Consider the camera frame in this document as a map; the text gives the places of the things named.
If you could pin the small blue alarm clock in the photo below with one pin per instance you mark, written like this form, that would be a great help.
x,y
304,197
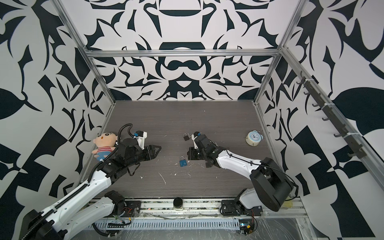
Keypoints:
x,y
253,138

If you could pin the plush doll striped shirt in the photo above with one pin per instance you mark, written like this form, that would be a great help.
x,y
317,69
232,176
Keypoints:
x,y
105,145

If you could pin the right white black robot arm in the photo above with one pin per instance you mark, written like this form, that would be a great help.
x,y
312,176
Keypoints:
x,y
271,186

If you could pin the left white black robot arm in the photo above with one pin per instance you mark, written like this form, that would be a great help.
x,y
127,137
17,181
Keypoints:
x,y
70,215

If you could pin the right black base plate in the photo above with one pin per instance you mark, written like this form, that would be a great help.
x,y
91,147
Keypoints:
x,y
231,208

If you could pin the black round knob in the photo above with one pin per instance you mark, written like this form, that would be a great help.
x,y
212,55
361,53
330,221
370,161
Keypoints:
x,y
178,204

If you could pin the green circuit board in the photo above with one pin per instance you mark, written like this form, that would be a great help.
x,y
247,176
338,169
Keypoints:
x,y
248,226

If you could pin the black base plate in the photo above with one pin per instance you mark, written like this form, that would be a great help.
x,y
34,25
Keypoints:
x,y
128,209
231,208

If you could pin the blue padlock with key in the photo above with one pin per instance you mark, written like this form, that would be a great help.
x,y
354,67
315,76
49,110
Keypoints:
x,y
183,162

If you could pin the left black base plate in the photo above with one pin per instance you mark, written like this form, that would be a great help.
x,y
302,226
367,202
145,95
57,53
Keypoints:
x,y
128,209

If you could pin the yellow green tin box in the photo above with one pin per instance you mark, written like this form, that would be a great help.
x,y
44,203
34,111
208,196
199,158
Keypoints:
x,y
288,204

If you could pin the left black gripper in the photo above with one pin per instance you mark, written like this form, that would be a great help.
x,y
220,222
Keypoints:
x,y
149,151

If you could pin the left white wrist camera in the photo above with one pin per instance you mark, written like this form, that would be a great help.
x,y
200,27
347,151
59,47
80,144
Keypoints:
x,y
140,136

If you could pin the black padlock with key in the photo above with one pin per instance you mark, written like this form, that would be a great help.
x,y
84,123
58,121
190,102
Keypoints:
x,y
186,136

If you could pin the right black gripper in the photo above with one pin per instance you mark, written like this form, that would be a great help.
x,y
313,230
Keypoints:
x,y
191,154

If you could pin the wall hook rail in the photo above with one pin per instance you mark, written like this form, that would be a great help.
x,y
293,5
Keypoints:
x,y
354,140

